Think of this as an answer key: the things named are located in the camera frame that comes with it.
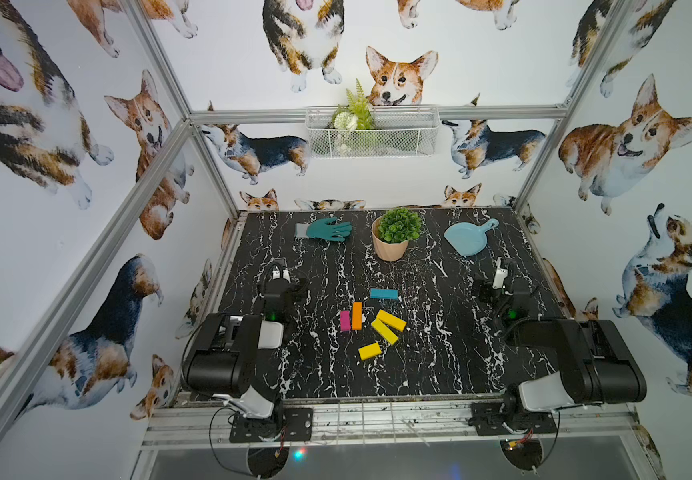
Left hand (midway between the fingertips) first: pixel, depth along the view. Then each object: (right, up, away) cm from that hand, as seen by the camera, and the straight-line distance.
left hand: (287, 269), depth 94 cm
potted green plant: (+33, +12, +1) cm, 35 cm away
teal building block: (+30, -8, +5) cm, 31 cm away
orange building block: (+22, -13, -2) cm, 26 cm away
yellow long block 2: (+31, -19, -5) cm, 37 cm away
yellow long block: (+32, -15, -3) cm, 36 cm away
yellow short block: (+26, -23, -8) cm, 35 cm away
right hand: (+63, -1, -1) cm, 63 cm away
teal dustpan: (+64, +10, +20) cm, 67 cm away
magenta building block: (+18, -15, -3) cm, 24 cm away
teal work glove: (+8, +13, +20) cm, 26 cm away
